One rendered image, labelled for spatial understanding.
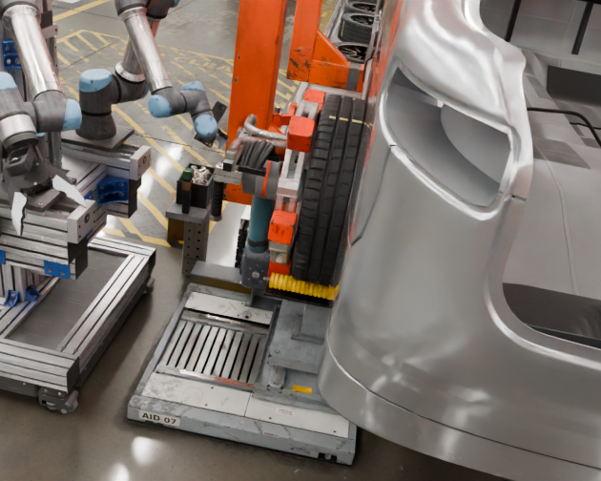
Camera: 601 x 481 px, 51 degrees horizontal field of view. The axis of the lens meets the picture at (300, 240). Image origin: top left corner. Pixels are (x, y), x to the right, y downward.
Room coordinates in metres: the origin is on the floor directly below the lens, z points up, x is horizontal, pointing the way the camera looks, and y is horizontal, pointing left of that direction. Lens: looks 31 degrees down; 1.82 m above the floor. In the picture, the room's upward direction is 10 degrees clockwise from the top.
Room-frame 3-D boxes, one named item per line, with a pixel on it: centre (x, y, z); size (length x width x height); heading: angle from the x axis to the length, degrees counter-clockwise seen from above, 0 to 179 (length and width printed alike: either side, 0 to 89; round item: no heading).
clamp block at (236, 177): (1.84, 0.27, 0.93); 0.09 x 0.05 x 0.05; 88
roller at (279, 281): (1.88, -0.04, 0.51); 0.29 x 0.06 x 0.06; 88
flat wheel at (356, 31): (7.00, -0.34, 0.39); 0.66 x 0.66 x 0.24
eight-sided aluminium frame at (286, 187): (2.01, 0.06, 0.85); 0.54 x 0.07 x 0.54; 178
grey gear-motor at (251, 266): (2.27, 0.02, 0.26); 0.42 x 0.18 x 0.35; 88
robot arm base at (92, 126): (2.22, 0.85, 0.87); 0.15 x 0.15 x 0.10
